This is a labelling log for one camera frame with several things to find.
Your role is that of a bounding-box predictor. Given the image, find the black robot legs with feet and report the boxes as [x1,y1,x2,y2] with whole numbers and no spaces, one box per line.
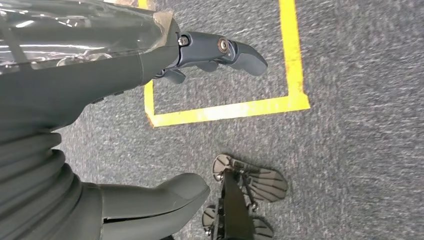
[201,153,289,240]

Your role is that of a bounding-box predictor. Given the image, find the ribbed grey left arm sleeve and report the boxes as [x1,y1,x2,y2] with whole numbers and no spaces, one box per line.
[0,129,84,240]

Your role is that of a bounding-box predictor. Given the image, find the yellow floor tape marking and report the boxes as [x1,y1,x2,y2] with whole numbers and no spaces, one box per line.
[137,0,311,129]

